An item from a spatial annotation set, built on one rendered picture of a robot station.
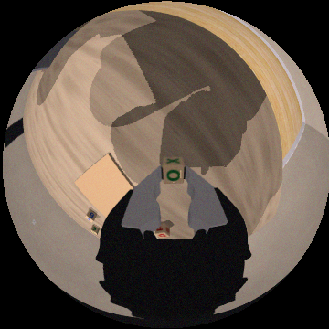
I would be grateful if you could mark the tan square mat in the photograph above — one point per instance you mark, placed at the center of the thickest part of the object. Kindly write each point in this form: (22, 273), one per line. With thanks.
(104, 184)

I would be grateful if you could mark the tan letter block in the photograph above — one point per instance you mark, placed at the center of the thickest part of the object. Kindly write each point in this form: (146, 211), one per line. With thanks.
(173, 170)
(94, 230)
(90, 216)
(163, 231)

